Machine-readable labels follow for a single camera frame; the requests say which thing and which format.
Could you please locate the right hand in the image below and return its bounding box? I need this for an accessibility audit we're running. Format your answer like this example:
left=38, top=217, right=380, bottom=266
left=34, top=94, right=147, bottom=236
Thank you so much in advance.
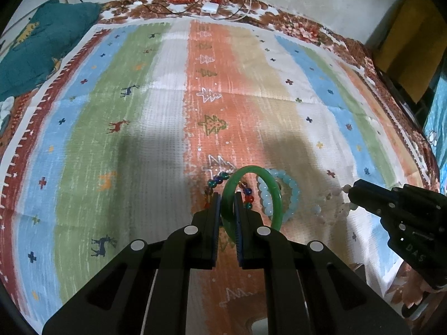
left=389, top=262, right=437, bottom=308

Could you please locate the striped colourful cloth mat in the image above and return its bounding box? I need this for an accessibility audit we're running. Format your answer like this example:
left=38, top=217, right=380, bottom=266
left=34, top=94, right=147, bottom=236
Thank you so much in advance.
left=0, top=19, right=425, bottom=335

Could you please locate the white charger on bed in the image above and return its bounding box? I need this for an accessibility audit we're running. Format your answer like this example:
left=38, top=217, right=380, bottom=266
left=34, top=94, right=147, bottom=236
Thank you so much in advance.
left=201, top=2, right=219, bottom=15

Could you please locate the teal pillow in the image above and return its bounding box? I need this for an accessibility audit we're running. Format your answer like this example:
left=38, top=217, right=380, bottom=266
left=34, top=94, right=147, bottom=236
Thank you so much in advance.
left=1, top=0, right=101, bottom=100

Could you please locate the white shell bead bracelet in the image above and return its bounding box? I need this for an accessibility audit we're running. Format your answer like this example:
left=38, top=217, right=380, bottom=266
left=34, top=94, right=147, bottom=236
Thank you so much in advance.
left=310, top=184, right=359, bottom=225

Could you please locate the green jade bangle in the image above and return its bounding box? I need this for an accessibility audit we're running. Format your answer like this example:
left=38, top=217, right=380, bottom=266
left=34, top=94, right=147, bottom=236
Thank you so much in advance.
left=220, top=165, right=283, bottom=243

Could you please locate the yellow curtain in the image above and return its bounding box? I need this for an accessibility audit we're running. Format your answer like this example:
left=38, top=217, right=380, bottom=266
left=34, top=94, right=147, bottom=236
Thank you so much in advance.
left=374, top=0, right=446, bottom=103

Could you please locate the light blue bead bracelet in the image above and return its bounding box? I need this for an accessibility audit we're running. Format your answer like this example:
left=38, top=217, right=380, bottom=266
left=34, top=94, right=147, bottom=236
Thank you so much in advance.
left=257, top=169, right=302, bottom=226

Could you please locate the multicolour glass bead bracelet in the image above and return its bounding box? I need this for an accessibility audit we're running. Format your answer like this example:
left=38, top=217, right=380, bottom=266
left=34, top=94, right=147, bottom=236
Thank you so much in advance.
left=203, top=171, right=255, bottom=212

